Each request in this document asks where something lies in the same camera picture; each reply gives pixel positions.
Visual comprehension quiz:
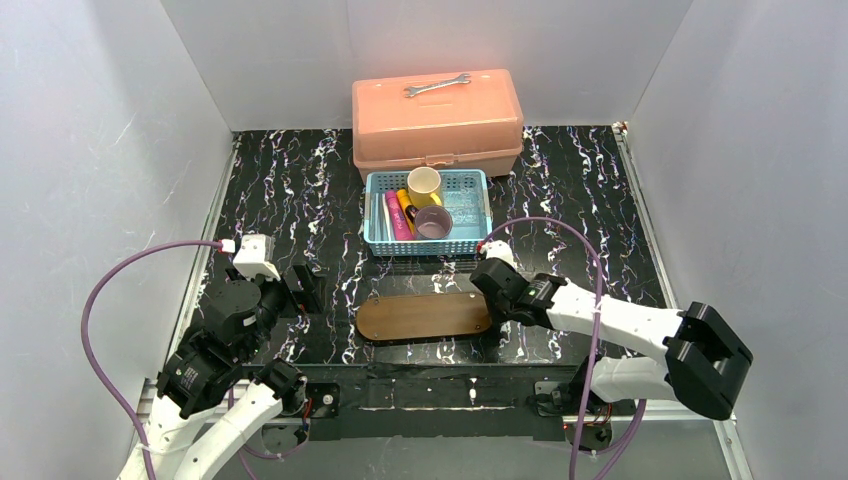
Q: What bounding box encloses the purple ceramic mug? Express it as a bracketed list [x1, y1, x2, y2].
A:
[404, 205, 453, 240]

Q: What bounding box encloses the yellow ceramic mug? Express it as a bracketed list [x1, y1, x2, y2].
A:
[407, 166, 443, 209]

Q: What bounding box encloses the yellow toothpaste tube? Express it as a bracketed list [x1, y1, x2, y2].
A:
[396, 189, 416, 234]

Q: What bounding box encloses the clear textured glass cup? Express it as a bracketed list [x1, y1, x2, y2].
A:
[444, 188, 482, 228]

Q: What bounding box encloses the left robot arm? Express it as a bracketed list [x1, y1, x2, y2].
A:
[119, 264, 326, 479]

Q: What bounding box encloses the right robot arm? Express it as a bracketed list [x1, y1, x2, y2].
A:
[470, 258, 754, 421]

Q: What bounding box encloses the brown wooden oval tray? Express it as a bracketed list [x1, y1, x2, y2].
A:
[355, 292, 493, 342]

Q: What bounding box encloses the pink toothpaste tube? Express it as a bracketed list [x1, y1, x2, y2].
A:
[385, 191, 415, 241]

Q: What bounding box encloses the grey toothbrush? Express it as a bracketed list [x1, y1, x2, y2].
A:
[371, 193, 385, 243]

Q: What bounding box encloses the white toothbrush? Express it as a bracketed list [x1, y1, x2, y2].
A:
[380, 193, 394, 242]

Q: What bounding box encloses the light blue plastic basket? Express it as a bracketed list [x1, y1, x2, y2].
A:
[363, 169, 492, 257]

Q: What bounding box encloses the salmon plastic toolbox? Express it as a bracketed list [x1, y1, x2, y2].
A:
[352, 69, 524, 177]

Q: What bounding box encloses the silver open-end wrench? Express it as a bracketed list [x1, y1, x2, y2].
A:
[404, 73, 471, 98]

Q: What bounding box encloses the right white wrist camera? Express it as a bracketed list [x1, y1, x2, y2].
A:
[478, 240, 518, 270]

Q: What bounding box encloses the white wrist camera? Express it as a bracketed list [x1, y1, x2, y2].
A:
[232, 234, 281, 281]
[478, 240, 518, 270]

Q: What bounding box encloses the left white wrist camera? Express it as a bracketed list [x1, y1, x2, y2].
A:
[232, 234, 281, 281]

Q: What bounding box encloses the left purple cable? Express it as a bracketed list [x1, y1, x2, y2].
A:
[80, 239, 238, 480]

